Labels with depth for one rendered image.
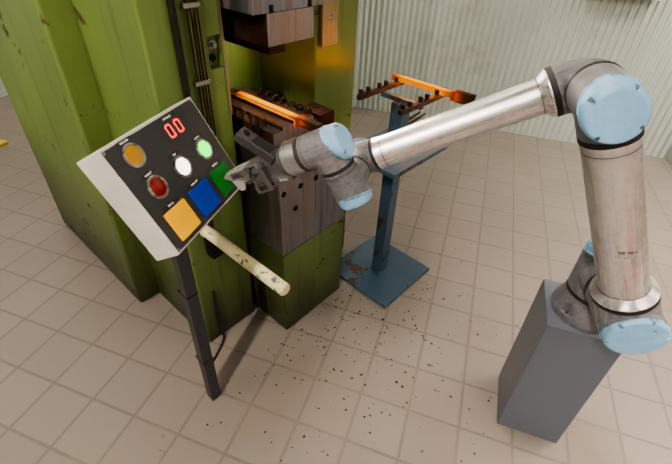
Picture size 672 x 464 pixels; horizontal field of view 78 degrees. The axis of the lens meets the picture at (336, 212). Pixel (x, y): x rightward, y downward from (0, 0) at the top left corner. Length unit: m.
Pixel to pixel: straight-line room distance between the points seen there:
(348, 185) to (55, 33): 1.11
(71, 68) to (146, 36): 0.48
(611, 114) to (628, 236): 0.31
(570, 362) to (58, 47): 1.95
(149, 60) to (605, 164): 1.16
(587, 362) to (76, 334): 2.08
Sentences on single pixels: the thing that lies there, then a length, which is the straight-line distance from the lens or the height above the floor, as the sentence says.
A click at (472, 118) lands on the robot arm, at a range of 1.06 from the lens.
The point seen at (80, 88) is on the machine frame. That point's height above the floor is 1.08.
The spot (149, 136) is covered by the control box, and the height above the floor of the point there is 1.18.
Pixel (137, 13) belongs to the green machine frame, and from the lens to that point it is 1.31.
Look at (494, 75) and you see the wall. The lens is 4.08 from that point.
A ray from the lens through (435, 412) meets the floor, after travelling 1.90.
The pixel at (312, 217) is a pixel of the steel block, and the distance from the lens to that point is 1.73.
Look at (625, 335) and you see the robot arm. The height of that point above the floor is 0.80.
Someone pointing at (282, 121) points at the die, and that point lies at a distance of 1.56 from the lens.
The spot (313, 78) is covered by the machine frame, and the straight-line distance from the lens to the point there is 1.77.
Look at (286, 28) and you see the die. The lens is 1.42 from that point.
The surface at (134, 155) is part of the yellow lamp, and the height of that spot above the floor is 1.16.
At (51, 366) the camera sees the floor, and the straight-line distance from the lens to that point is 2.25.
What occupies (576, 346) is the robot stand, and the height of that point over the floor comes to 0.54.
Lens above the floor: 1.62
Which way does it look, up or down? 36 degrees down
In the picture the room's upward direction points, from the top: 3 degrees clockwise
